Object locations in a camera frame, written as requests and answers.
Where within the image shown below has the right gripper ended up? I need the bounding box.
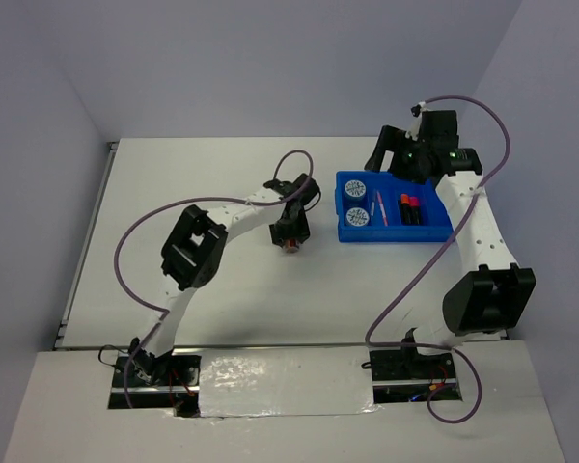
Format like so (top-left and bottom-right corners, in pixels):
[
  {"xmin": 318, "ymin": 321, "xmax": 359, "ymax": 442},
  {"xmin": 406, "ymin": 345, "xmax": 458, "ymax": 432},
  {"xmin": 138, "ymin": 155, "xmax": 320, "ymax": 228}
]
[{"xmin": 364, "ymin": 124, "xmax": 430, "ymax": 185}]

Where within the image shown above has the pink cap black highlighter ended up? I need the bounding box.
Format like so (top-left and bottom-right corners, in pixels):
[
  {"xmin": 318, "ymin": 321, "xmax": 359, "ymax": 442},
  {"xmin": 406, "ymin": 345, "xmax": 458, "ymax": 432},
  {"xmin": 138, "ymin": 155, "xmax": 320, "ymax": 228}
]
[{"xmin": 409, "ymin": 196, "xmax": 423, "ymax": 226}]

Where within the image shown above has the orange cap black highlighter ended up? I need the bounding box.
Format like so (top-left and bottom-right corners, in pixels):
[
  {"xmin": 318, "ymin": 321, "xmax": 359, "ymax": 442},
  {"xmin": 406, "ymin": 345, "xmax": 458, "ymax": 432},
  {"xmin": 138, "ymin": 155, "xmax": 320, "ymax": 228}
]
[{"xmin": 400, "ymin": 194, "xmax": 413, "ymax": 226}]

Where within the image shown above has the orange clear pen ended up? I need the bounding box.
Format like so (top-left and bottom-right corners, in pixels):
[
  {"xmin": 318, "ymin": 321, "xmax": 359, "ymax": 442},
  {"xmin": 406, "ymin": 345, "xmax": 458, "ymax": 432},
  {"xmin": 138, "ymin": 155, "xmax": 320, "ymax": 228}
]
[{"xmin": 375, "ymin": 190, "xmax": 389, "ymax": 227}]

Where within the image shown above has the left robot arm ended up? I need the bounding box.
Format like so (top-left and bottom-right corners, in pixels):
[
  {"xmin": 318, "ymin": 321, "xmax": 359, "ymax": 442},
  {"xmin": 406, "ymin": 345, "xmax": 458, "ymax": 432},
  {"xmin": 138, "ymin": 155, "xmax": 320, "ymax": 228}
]
[{"xmin": 114, "ymin": 174, "xmax": 321, "ymax": 385}]

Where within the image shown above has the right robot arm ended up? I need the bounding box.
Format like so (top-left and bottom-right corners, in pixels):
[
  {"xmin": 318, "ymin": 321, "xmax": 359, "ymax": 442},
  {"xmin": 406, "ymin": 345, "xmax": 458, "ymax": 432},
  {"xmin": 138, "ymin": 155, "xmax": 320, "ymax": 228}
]
[{"xmin": 365, "ymin": 107, "xmax": 536, "ymax": 377}]

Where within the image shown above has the blue plastic sorting bin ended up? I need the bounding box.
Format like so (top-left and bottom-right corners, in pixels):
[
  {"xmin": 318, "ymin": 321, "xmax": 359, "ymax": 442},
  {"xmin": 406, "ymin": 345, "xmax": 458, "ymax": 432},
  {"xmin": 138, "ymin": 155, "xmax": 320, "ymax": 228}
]
[{"xmin": 335, "ymin": 171, "xmax": 453, "ymax": 243}]

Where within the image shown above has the silver foil sheet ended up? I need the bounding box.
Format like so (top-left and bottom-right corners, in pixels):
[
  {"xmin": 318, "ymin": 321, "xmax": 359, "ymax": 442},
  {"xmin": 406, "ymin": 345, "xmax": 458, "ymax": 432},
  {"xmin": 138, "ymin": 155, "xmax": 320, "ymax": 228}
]
[{"xmin": 199, "ymin": 346, "xmax": 376, "ymax": 418}]

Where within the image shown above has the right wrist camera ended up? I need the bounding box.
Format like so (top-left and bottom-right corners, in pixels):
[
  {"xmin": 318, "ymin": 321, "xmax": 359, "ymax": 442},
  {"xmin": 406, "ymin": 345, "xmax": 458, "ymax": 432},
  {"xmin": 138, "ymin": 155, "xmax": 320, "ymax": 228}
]
[{"xmin": 410, "ymin": 101, "xmax": 426, "ymax": 118}]

